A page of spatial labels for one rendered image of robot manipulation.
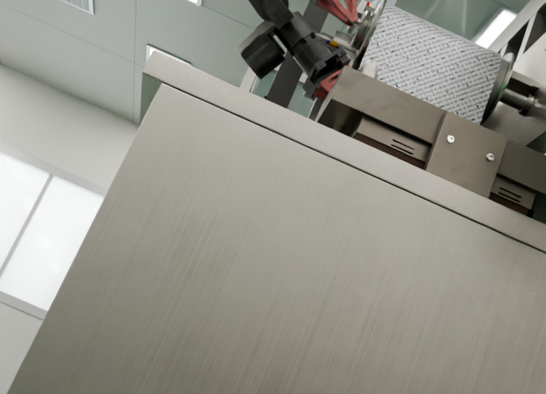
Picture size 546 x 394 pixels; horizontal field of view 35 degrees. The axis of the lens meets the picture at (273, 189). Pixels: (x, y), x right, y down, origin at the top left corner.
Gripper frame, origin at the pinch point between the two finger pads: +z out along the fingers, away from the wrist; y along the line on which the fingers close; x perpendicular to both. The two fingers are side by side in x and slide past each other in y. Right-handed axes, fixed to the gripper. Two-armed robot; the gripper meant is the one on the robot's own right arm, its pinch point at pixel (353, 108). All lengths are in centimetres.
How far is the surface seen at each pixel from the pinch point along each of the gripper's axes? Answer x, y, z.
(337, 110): -10.2, 16.9, 1.8
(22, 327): -74, -556, -96
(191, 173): -36.4, 25.8, -0.5
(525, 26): 60, -30, 1
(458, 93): 17.8, 0.3, 8.4
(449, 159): -3.2, 21.9, 17.9
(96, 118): 69, -555, -209
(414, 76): 13.0, 0.3, 1.4
